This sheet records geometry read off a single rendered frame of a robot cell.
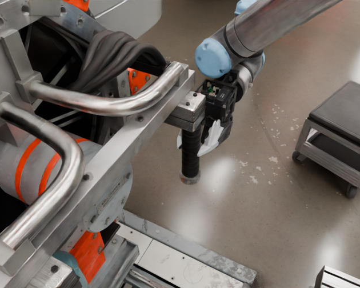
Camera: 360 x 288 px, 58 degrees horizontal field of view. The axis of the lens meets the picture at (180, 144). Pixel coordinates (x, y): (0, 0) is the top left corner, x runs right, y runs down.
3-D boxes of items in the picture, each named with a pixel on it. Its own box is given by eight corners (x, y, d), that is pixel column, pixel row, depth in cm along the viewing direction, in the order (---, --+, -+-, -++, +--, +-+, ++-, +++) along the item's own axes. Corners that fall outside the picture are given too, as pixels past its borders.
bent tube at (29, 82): (95, 51, 60) (83, -9, 53) (188, 78, 54) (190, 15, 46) (23, 103, 49) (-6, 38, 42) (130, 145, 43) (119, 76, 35)
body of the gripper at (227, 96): (191, 92, 64) (216, 63, 72) (191, 125, 70) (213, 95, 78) (228, 103, 61) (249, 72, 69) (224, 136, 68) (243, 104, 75)
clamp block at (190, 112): (162, 102, 62) (160, 79, 58) (205, 116, 59) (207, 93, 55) (148, 118, 59) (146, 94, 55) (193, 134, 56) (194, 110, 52)
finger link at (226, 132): (202, 136, 64) (214, 109, 70) (202, 142, 65) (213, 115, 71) (226, 141, 63) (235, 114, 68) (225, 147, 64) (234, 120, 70)
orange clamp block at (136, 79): (105, 90, 79) (126, 71, 85) (132, 98, 77) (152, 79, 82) (100, 64, 74) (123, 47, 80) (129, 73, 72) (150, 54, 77)
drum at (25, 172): (55, 154, 69) (34, 100, 59) (140, 191, 62) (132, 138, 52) (2, 203, 60) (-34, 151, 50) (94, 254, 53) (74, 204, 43)
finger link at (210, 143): (197, 136, 58) (211, 106, 64) (196, 159, 62) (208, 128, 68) (214, 140, 57) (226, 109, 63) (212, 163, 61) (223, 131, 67)
